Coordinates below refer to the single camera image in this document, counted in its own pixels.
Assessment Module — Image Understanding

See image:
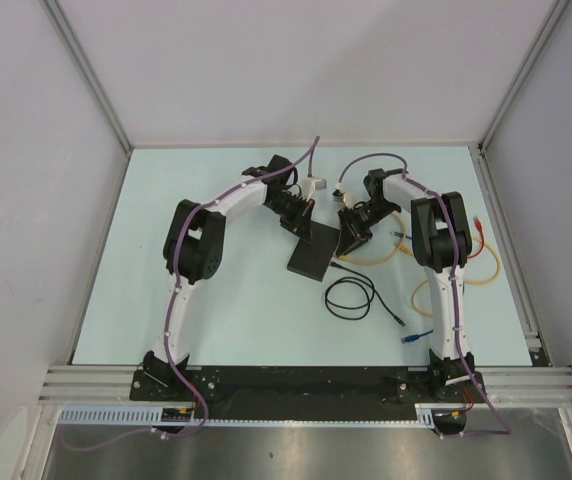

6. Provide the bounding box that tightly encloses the aluminium front frame rail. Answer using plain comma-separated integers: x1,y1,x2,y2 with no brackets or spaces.
38,365,572,408

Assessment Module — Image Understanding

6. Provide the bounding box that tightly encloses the grey slotted cable duct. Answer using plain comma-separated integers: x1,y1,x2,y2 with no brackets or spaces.
59,405,434,429

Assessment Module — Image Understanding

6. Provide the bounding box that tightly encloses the black ethernet cable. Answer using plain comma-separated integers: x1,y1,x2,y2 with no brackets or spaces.
322,260,410,329

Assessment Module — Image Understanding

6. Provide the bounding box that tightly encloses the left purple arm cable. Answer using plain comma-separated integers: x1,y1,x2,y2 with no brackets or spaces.
59,134,321,451

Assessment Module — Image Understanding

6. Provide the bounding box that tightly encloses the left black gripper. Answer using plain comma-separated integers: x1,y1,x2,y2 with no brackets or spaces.
265,191,315,244

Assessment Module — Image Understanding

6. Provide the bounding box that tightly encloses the black network switch box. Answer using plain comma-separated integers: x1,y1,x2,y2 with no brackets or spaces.
287,221,340,282

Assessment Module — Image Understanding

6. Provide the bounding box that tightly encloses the long yellow ethernet cable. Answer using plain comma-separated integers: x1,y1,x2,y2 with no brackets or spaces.
339,212,407,266

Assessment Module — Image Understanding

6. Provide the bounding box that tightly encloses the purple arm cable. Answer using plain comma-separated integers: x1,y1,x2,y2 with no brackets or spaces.
337,153,512,436
59,134,321,451

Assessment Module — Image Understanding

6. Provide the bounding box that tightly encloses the aluminium right corner post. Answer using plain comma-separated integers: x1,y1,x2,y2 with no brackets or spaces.
477,0,572,154

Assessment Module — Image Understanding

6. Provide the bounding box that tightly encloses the aluminium right frame rail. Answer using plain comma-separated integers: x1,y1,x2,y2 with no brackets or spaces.
469,144,551,367

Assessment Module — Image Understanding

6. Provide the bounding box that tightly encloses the aluminium left corner post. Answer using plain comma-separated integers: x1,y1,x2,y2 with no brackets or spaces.
39,0,133,157

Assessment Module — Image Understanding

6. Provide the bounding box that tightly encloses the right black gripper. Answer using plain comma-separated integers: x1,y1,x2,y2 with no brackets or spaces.
338,200,400,258

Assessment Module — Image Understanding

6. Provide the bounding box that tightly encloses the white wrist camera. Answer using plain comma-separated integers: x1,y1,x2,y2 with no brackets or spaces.
300,176,327,201
332,182,355,208

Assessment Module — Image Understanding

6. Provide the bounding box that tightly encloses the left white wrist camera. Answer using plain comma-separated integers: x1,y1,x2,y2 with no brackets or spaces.
300,176,327,201

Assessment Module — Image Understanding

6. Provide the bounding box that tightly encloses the aluminium corner post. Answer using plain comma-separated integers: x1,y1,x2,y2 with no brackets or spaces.
477,0,572,154
39,0,133,157

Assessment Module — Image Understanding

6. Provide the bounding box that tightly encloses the blue ethernet cable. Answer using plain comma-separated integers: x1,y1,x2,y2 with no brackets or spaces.
389,231,437,345

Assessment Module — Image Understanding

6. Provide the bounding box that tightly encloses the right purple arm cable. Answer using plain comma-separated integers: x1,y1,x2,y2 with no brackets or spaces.
337,153,512,436

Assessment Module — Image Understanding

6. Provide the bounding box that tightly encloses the aluminium frame rail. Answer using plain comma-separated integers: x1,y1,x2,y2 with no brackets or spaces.
38,365,572,408
469,144,551,367

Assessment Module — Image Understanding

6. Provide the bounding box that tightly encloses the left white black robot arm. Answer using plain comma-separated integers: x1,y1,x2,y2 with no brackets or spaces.
130,155,315,401

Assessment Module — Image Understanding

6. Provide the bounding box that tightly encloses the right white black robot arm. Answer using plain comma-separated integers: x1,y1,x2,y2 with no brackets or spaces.
336,169,484,401

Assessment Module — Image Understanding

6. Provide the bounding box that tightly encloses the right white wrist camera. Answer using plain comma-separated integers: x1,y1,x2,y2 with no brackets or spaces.
332,182,355,208

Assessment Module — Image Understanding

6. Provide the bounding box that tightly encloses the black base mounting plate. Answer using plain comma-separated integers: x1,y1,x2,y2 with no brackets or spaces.
129,364,488,422

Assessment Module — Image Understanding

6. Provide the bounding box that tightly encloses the red ethernet cable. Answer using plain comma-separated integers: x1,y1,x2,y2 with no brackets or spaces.
465,216,487,259

